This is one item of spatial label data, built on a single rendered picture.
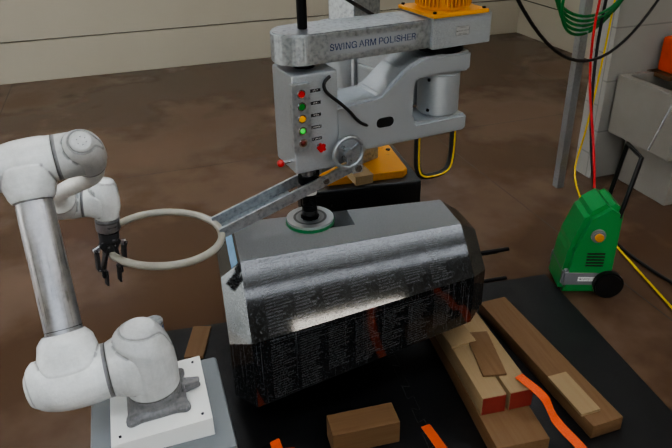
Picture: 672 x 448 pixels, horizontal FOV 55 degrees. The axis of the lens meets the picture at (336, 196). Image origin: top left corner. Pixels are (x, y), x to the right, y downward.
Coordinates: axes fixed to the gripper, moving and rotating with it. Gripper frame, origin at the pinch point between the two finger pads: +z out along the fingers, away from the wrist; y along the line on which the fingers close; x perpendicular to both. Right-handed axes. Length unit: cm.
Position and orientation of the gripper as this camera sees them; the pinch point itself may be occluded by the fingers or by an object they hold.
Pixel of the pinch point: (113, 275)
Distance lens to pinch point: 267.5
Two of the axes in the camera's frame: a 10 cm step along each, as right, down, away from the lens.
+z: -0.6, 9.0, 4.3
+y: 7.4, -2.5, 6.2
